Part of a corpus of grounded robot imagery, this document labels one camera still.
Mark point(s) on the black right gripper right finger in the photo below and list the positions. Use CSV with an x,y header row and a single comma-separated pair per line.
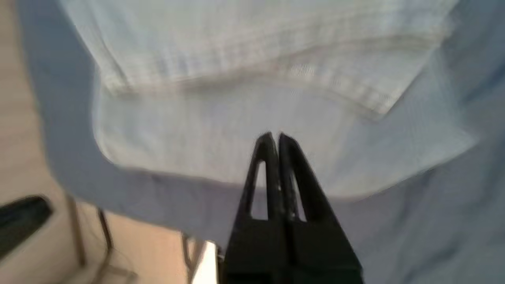
x,y
319,244

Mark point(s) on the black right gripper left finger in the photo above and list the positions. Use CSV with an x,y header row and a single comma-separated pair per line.
x,y
254,244

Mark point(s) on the light blue denim shorts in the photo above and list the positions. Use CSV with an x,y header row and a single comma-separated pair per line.
x,y
256,98

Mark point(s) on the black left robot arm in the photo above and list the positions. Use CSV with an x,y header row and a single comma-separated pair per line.
x,y
21,221

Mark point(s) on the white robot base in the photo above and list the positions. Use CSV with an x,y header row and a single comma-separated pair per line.
x,y
207,264

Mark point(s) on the blue bed cover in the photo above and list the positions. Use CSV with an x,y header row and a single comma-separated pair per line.
x,y
453,217

